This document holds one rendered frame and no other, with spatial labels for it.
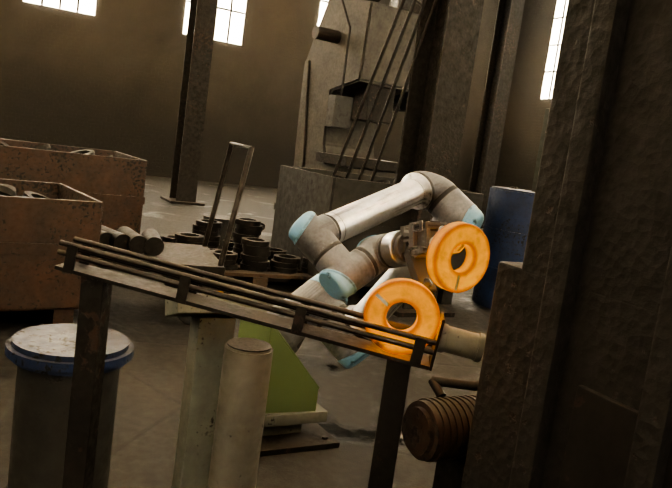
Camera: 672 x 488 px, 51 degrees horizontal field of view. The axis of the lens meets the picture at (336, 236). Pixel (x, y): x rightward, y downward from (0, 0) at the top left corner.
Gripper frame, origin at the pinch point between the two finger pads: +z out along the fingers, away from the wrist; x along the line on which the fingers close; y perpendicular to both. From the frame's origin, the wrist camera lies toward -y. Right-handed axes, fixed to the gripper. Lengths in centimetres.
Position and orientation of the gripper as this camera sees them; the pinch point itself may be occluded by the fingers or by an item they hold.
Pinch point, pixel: (459, 248)
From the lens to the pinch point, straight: 158.2
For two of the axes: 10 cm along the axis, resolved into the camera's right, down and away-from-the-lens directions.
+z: 4.9, -1.1, -8.6
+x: 8.7, 0.4, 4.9
